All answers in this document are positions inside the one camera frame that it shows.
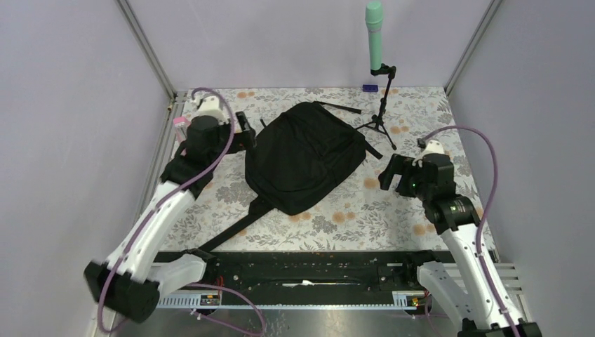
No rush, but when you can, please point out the black student backpack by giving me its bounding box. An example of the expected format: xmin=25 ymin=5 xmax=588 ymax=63
xmin=200 ymin=101 xmax=382 ymax=252

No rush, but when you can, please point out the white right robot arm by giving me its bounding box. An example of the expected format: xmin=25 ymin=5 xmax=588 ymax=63
xmin=378 ymin=153 xmax=542 ymax=336

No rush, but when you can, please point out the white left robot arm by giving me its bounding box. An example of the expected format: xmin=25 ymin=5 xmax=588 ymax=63
xmin=83 ymin=110 xmax=255 ymax=323

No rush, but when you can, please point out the small blue block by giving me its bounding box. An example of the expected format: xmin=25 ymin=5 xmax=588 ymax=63
xmin=362 ymin=84 xmax=379 ymax=92

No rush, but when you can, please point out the black microphone tripod stand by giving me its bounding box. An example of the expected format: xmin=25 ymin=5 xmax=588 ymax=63
xmin=356 ymin=63 xmax=397 ymax=150

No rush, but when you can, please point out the mint green microphone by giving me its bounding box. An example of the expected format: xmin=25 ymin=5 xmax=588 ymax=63
xmin=365 ymin=1 xmax=384 ymax=75

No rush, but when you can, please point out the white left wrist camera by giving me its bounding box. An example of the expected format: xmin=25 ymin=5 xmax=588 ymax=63
xmin=190 ymin=95 xmax=229 ymax=125

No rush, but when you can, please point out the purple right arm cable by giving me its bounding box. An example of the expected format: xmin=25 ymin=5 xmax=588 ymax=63
xmin=418 ymin=125 xmax=521 ymax=337

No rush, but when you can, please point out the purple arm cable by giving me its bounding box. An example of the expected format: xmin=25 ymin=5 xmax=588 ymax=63
xmin=418 ymin=125 xmax=521 ymax=337
xmin=96 ymin=87 xmax=237 ymax=333

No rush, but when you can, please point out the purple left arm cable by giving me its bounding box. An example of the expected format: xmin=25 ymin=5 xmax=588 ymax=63
xmin=96 ymin=87 xmax=237 ymax=333

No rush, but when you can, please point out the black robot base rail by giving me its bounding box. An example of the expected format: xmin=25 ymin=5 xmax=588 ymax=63
xmin=153 ymin=249 xmax=450 ymax=308

